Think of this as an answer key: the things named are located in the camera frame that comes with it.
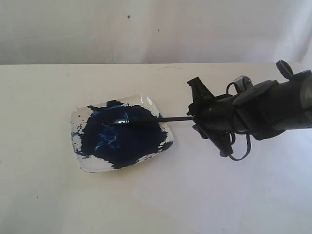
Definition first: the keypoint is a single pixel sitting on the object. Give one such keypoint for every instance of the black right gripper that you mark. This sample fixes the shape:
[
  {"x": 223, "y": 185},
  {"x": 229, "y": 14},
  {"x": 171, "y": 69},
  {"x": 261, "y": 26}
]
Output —
[{"x": 216, "y": 116}]

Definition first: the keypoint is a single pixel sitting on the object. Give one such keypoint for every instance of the white plate with blue paint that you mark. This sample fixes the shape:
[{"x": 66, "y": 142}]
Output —
[{"x": 100, "y": 148}]

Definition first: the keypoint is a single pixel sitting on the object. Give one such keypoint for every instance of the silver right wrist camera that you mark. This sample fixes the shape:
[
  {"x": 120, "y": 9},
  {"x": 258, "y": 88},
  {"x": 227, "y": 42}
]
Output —
[{"x": 242, "y": 83}]

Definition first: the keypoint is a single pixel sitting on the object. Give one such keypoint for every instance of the black paintbrush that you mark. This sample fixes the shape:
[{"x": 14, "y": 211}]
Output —
[{"x": 147, "y": 120}]

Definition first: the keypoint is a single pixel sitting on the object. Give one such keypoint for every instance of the white paper sheet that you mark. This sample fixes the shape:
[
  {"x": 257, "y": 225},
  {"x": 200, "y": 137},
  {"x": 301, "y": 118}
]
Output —
[{"x": 268, "y": 192}]

